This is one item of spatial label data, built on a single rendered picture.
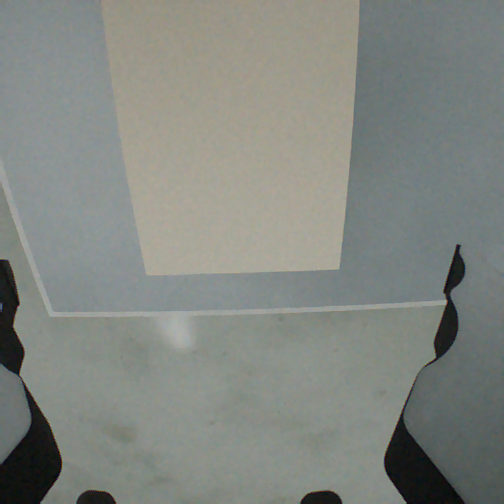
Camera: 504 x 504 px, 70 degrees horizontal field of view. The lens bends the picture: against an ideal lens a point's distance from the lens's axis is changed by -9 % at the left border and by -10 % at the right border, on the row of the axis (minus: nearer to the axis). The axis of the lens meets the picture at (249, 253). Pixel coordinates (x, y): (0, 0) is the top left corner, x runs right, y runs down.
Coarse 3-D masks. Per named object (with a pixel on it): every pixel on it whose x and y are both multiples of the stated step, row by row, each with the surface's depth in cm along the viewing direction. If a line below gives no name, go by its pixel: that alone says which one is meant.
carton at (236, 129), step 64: (128, 0) 16; (192, 0) 16; (256, 0) 16; (320, 0) 16; (128, 64) 18; (192, 64) 18; (256, 64) 18; (320, 64) 18; (128, 128) 20; (192, 128) 20; (256, 128) 20; (320, 128) 20; (192, 192) 22; (256, 192) 22; (320, 192) 22; (192, 256) 24; (256, 256) 24; (320, 256) 24
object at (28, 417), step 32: (0, 288) 10; (0, 320) 8; (0, 352) 8; (0, 384) 7; (0, 416) 6; (32, 416) 6; (0, 448) 5; (32, 448) 6; (0, 480) 5; (32, 480) 6
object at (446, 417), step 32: (480, 256) 10; (448, 288) 10; (480, 288) 8; (448, 320) 8; (480, 320) 8; (448, 352) 7; (480, 352) 7; (416, 384) 6; (448, 384) 6; (480, 384) 6; (416, 416) 6; (448, 416) 6; (480, 416) 6; (416, 448) 5; (448, 448) 5; (480, 448) 5; (416, 480) 6; (448, 480) 5; (480, 480) 5
